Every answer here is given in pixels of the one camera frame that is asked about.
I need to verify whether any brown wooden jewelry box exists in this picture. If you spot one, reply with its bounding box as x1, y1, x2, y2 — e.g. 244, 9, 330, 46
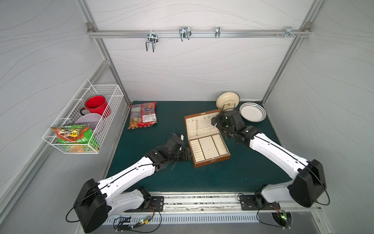
185, 109, 231, 168

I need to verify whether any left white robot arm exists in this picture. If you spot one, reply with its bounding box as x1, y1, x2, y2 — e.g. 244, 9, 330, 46
73, 133, 192, 234

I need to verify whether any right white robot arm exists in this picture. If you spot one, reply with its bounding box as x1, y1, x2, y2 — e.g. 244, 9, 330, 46
211, 110, 327, 208

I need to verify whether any cream plate on stand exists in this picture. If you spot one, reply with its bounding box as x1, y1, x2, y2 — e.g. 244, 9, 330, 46
216, 92, 240, 110

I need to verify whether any white bowl dotted rim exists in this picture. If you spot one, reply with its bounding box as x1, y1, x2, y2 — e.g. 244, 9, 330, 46
239, 102, 267, 122

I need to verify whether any red candy bag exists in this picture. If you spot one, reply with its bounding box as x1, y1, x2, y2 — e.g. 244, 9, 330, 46
128, 102, 157, 130

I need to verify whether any small metal hook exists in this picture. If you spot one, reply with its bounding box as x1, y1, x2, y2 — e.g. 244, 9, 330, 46
215, 26, 221, 39

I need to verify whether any metal hook centre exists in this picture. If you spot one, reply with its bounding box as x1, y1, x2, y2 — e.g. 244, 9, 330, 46
179, 26, 192, 42

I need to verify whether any grey plate in basket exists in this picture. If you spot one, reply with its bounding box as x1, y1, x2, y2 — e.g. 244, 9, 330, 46
75, 113, 101, 131

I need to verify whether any red enamel mug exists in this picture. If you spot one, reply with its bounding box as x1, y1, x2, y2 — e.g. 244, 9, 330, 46
79, 95, 112, 118

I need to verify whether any green snack bag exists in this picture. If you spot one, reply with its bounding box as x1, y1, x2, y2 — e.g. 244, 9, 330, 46
51, 124, 100, 154

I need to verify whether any metal double hook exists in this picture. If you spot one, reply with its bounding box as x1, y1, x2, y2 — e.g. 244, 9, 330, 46
145, 32, 158, 52

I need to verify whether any wire plate stand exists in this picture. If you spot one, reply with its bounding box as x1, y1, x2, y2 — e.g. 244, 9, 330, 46
221, 103, 235, 113

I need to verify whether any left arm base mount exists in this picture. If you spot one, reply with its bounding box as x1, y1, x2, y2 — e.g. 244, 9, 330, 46
125, 196, 165, 213

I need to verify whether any electronics board with wires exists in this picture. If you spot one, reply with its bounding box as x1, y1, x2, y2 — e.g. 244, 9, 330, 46
113, 216, 153, 232

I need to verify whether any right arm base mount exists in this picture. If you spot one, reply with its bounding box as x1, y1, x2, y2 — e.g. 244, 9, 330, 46
236, 184, 281, 213

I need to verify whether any white wire wall basket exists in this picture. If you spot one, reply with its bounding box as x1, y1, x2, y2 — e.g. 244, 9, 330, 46
42, 81, 124, 154

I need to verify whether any metal bracket hook right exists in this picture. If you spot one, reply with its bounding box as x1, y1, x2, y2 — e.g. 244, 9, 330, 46
274, 27, 301, 39

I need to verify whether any aluminium top rail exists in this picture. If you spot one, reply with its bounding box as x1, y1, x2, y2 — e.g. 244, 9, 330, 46
88, 29, 312, 39

